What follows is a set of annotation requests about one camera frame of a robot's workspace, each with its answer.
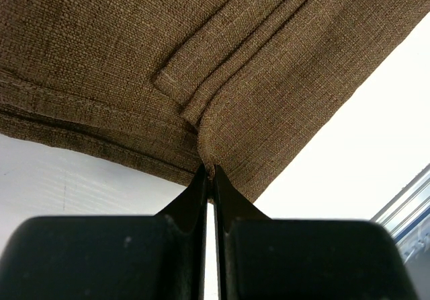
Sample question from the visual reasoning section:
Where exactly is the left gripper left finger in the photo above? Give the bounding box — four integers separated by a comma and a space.
1, 167, 207, 299

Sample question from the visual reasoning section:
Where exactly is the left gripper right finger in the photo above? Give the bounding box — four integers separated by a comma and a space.
213, 166, 417, 299

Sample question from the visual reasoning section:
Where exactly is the brown cloth napkin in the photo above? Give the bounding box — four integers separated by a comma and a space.
1, 0, 429, 201

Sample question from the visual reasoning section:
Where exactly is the front aluminium rail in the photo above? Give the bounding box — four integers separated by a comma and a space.
371, 165, 429, 264

